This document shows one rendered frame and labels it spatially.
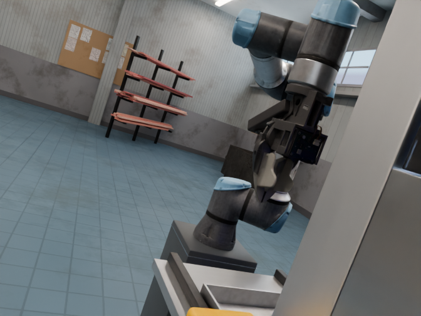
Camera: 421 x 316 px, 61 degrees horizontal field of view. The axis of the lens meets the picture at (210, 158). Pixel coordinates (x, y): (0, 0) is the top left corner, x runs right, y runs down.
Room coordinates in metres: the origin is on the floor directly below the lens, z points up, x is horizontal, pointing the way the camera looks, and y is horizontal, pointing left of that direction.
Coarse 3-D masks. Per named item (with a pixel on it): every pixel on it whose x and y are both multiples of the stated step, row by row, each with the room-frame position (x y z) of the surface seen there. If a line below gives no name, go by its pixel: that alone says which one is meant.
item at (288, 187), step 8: (280, 160) 0.64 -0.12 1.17; (288, 160) 0.64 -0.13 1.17; (280, 168) 0.64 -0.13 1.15; (288, 168) 0.63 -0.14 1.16; (280, 176) 0.64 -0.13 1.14; (288, 176) 0.62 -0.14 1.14; (280, 184) 0.63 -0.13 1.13; (288, 184) 0.61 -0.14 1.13; (272, 192) 0.64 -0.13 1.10; (264, 200) 0.64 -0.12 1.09
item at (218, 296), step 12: (204, 288) 0.60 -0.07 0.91; (216, 288) 0.61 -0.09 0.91; (228, 288) 0.62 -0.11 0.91; (240, 288) 0.64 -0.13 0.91; (204, 300) 0.58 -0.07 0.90; (216, 300) 0.62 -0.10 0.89; (228, 300) 0.63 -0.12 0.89; (240, 300) 0.64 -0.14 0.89; (252, 300) 0.65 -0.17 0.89; (264, 300) 0.66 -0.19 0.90; (276, 300) 0.67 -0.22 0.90; (252, 312) 0.63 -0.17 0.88; (264, 312) 0.64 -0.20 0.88
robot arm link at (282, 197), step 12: (336, 84) 1.07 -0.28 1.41; (288, 96) 1.08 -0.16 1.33; (324, 108) 1.05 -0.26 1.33; (276, 156) 1.13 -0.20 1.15; (276, 192) 1.13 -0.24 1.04; (252, 204) 1.14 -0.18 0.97; (264, 204) 1.12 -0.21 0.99; (276, 204) 1.12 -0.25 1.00; (288, 204) 1.15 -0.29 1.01; (252, 216) 1.14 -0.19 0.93; (264, 216) 1.13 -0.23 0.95; (276, 216) 1.12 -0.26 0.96; (264, 228) 1.15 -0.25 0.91; (276, 228) 1.12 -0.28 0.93
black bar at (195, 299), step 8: (168, 256) 0.72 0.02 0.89; (176, 256) 0.71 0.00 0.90; (176, 264) 0.68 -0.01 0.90; (176, 272) 0.67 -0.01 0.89; (184, 272) 0.65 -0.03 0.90; (184, 280) 0.62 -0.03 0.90; (192, 280) 0.63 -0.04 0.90; (184, 288) 0.61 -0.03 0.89; (192, 288) 0.60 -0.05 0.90; (192, 296) 0.58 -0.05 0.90; (200, 296) 0.59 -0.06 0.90; (192, 304) 0.57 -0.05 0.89; (200, 304) 0.56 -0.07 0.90
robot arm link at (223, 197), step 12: (228, 180) 1.17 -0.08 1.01; (240, 180) 1.23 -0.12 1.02; (216, 192) 1.18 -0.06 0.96; (228, 192) 1.16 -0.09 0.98; (240, 192) 1.16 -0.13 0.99; (252, 192) 1.17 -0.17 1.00; (216, 204) 1.17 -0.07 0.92; (228, 204) 1.15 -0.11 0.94; (240, 204) 1.15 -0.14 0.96; (228, 216) 1.16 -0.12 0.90; (240, 216) 1.16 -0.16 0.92
